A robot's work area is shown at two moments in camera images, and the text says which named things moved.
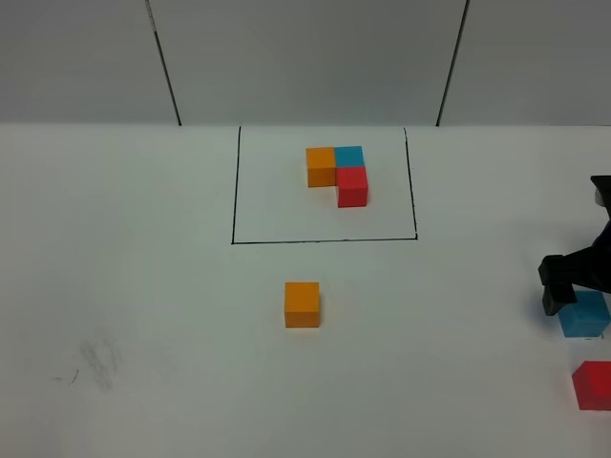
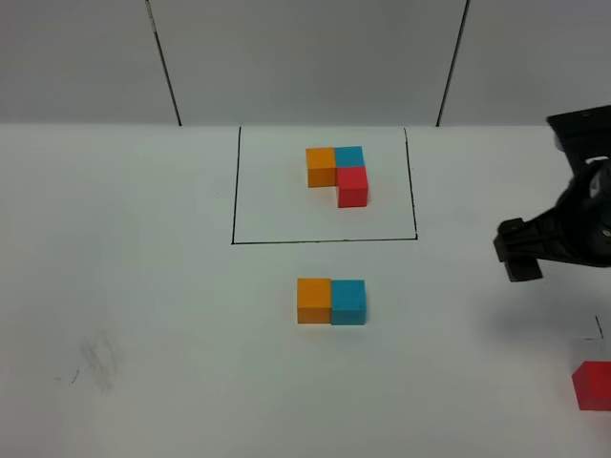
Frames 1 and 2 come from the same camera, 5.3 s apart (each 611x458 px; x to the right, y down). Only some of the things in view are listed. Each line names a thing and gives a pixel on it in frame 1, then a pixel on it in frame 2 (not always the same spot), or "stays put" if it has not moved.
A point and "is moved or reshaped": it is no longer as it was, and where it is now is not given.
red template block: x=352 y=186 stays put
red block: x=592 y=384 stays put
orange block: x=302 y=304 is moved or reshaped
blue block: x=588 y=317 to x=348 y=302
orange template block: x=321 y=166 stays put
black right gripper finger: x=556 y=296 to x=520 y=270
